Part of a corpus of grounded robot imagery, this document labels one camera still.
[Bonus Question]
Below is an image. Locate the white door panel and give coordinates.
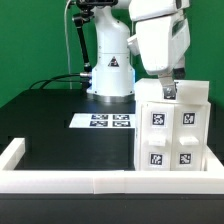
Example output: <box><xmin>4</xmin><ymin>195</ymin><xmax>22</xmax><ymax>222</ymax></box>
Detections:
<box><xmin>171</xmin><ymin>105</ymin><xmax>207</xmax><ymax>171</ymax></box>
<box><xmin>140</xmin><ymin>103</ymin><xmax>174</xmax><ymax>171</ymax></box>

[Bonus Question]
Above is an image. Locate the white cable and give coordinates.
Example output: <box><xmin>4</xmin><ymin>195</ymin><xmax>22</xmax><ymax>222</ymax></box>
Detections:
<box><xmin>64</xmin><ymin>0</ymin><xmax>74</xmax><ymax>90</ymax></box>

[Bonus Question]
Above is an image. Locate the small white cabinet top block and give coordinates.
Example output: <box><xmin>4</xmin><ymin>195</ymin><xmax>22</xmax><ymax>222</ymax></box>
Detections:
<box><xmin>135</xmin><ymin>78</ymin><xmax>209</xmax><ymax>105</ymax></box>

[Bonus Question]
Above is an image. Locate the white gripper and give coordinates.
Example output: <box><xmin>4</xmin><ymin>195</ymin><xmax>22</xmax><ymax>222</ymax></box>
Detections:
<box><xmin>128</xmin><ymin>13</ymin><xmax>190</xmax><ymax>100</ymax></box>

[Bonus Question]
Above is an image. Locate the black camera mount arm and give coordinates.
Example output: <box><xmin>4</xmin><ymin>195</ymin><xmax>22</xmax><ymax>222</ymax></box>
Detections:
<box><xmin>72</xmin><ymin>0</ymin><xmax>118</xmax><ymax>75</ymax></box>

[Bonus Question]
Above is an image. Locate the white U-shaped fence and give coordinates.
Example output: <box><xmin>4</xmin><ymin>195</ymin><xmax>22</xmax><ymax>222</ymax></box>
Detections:
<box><xmin>0</xmin><ymin>138</ymin><xmax>224</xmax><ymax>194</ymax></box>

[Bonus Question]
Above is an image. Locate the white cabinet body box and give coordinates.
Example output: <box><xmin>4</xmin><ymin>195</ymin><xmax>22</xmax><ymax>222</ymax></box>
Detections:
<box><xmin>134</xmin><ymin>102</ymin><xmax>210</xmax><ymax>171</ymax></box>

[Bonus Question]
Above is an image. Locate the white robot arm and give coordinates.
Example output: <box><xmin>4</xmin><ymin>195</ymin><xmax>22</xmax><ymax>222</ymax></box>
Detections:
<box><xmin>87</xmin><ymin>0</ymin><xmax>190</xmax><ymax>101</ymax></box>

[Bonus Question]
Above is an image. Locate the white marker sheet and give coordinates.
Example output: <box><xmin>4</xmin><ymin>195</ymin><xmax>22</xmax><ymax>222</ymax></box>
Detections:
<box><xmin>69</xmin><ymin>113</ymin><xmax>135</xmax><ymax>129</ymax></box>

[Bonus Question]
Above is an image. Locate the black cable bundle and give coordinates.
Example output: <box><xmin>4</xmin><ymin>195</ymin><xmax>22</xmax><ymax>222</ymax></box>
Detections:
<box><xmin>29</xmin><ymin>73</ymin><xmax>92</xmax><ymax>90</ymax></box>

